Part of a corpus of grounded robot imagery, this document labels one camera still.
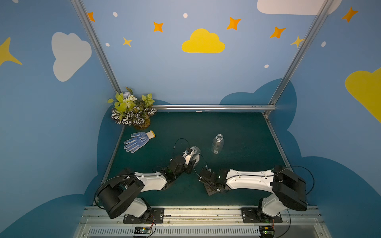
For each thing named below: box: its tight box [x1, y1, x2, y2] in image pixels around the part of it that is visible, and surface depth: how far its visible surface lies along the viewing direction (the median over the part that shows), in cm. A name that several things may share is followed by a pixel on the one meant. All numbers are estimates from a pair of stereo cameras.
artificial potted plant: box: [107, 87, 157, 130], surface depth 97 cm
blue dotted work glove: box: [123, 130, 156, 154], surface depth 106 cm
